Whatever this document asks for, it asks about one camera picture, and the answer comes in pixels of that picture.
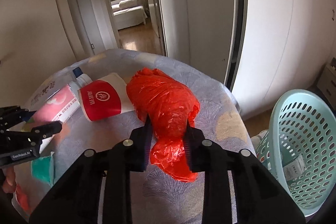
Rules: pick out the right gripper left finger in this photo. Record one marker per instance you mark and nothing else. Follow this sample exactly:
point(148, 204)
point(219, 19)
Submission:
point(96, 187)

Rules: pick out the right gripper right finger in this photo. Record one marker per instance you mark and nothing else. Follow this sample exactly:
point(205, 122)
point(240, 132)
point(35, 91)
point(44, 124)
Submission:
point(259, 197)

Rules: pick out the white milk carton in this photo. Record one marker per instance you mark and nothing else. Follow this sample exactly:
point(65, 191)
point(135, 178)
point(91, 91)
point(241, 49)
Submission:
point(295, 168)

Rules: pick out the red plastic bag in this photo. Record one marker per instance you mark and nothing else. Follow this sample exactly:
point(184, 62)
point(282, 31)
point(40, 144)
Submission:
point(171, 106)

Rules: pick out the person left hand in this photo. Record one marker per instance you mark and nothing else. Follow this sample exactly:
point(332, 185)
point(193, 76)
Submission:
point(9, 185)

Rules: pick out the green plastic wrapper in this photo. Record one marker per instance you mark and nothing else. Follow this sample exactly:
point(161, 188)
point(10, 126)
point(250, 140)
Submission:
point(43, 169)

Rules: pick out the pink peach drink bottle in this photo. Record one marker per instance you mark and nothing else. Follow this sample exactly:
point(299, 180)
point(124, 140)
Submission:
point(51, 103)

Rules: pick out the light green laundry basket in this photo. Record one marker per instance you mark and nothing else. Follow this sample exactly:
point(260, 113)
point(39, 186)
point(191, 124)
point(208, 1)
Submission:
point(301, 123)

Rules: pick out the clear plastic water bottle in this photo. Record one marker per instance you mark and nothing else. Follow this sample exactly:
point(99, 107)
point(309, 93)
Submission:
point(73, 78)

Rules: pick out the floral bed sheet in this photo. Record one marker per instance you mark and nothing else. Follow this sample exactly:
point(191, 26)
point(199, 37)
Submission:
point(155, 196)

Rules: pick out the white bedside cabinet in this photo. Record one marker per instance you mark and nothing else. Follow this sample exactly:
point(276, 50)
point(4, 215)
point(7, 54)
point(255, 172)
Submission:
point(327, 83)

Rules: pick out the white wardrobe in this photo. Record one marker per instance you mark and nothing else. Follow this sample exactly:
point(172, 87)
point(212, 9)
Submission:
point(286, 43)

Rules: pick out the white bed far room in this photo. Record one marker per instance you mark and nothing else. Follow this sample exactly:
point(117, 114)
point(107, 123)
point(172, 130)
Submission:
point(128, 13)

